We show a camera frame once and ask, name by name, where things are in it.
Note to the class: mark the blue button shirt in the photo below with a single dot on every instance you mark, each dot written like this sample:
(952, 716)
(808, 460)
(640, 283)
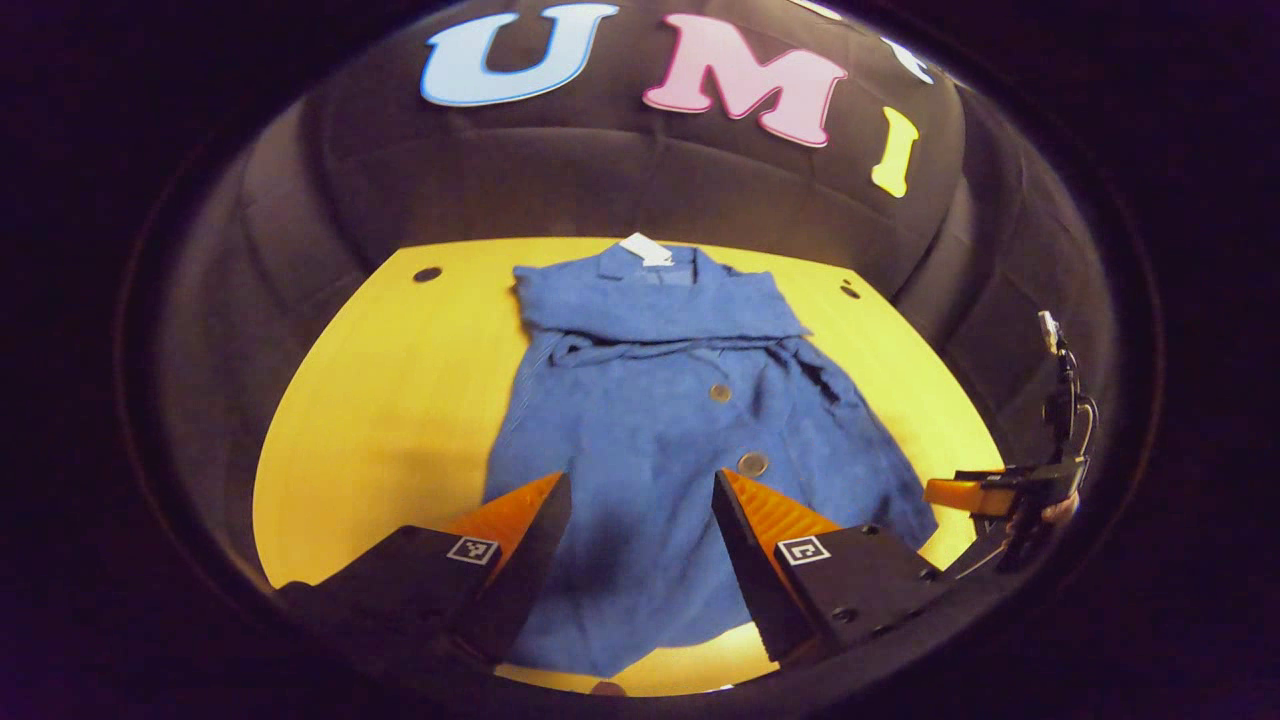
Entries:
(650, 480)

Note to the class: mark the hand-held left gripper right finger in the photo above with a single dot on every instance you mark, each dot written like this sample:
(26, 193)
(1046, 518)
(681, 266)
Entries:
(752, 570)

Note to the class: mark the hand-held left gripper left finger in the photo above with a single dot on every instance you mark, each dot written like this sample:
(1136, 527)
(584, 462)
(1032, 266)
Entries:
(525, 560)

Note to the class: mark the black backdrop cloth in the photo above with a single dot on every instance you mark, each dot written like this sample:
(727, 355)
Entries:
(600, 170)

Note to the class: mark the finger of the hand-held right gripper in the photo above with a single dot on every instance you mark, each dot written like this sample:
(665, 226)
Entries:
(965, 492)

